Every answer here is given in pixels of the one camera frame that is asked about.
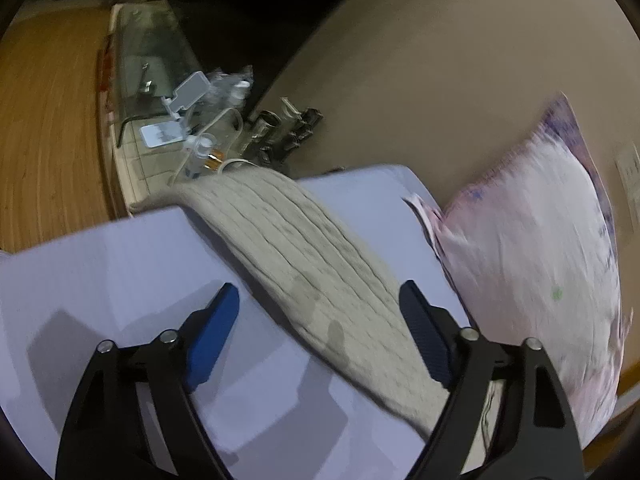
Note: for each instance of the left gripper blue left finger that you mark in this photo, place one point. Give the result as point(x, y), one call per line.
point(104, 436)

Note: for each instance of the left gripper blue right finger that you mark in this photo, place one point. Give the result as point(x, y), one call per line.
point(535, 436)

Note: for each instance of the beige knitted garment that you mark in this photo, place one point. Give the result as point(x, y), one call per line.
point(331, 253)

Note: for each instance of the lavender bed sheet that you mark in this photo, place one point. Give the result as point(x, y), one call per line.
point(150, 319)

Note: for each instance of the pink floral pillow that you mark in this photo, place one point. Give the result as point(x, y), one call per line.
point(531, 250)

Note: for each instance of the small clear bottle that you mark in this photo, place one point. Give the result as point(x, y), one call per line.
point(203, 155)

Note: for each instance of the white smartphone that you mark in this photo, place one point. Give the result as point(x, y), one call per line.
point(161, 134)

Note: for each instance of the glass top bedside table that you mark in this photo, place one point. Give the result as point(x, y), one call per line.
point(146, 56)

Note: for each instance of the dark cosmetic bottles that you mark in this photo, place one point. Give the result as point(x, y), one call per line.
point(275, 136)

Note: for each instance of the white phone stand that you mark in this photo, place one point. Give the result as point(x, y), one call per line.
point(186, 94)

